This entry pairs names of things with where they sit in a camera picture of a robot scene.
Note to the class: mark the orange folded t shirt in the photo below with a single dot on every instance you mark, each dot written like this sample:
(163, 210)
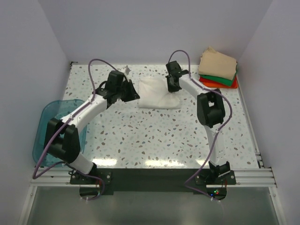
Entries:
(220, 84)

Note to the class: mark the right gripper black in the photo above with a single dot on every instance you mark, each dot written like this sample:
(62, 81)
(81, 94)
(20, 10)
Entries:
(170, 89)

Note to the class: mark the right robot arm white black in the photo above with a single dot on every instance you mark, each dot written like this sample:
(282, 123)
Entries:
(210, 114)

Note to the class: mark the aluminium rail frame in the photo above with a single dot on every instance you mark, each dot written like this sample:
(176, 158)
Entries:
(251, 178)

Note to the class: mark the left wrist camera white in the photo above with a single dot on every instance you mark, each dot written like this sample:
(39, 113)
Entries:
(126, 70)

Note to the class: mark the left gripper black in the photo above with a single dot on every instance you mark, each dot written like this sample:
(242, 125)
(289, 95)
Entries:
(132, 95)

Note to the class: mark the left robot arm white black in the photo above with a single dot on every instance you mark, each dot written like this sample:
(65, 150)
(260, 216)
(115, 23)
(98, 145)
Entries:
(62, 135)

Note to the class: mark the white printed t shirt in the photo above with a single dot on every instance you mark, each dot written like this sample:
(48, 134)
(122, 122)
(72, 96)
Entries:
(154, 94)

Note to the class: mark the green folded t shirt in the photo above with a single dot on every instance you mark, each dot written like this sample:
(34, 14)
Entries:
(222, 79)

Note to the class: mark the beige folded t shirt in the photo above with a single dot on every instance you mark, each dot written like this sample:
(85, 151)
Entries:
(217, 64)

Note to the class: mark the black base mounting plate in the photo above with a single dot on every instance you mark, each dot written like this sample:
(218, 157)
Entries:
(108, 181)

